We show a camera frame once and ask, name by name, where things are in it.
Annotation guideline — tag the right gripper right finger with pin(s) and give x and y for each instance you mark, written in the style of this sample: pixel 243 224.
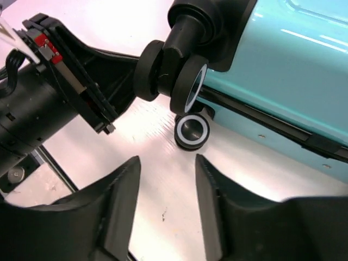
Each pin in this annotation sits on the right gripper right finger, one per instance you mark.
pixel 238 224

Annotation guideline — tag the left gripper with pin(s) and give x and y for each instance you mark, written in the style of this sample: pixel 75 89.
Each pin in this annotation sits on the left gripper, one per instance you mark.
pixel 69 79

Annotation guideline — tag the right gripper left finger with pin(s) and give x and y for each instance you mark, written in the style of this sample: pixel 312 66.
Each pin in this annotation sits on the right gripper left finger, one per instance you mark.
pixel 94 223

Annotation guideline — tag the pink and teal suitcase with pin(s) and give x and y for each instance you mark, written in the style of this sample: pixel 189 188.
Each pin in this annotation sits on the pink and teal suitcase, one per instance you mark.
pixel 272 71

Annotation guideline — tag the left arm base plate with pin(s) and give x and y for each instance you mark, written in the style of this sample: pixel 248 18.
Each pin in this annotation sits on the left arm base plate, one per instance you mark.
pixel 26 167

